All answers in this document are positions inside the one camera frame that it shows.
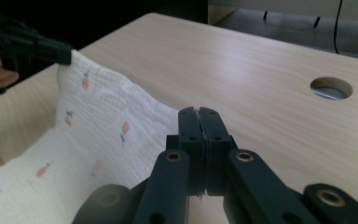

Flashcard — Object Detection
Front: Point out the white printed muslin cloth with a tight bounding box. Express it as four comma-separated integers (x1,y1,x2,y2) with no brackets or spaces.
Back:
0,49,182,224

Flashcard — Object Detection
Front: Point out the dark curved handle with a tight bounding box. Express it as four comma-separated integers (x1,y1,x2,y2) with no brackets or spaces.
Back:
261,10,322,32

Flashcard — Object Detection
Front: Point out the black wall cable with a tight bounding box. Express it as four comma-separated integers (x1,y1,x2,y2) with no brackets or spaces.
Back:
333,0,345,56

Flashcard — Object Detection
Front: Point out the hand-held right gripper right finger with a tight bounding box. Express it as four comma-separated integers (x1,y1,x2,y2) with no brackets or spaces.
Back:
198,106,239,197

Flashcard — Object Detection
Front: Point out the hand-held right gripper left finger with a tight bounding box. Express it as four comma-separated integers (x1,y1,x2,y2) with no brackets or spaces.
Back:
166,106,207,198

